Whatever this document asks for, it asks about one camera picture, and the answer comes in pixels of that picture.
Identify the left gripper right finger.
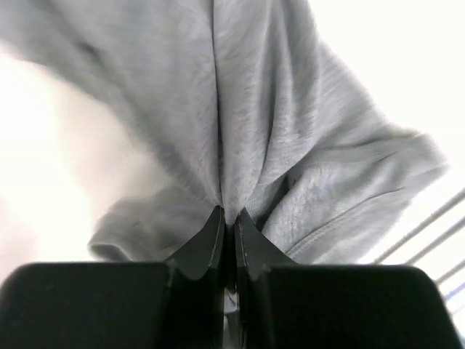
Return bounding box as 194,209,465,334
234,212,461,349

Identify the grey tank top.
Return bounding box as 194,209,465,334
1,1,444,264

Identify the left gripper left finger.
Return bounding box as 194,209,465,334
1,208,225,349

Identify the white plastic basket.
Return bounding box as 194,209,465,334
374,190,464,318

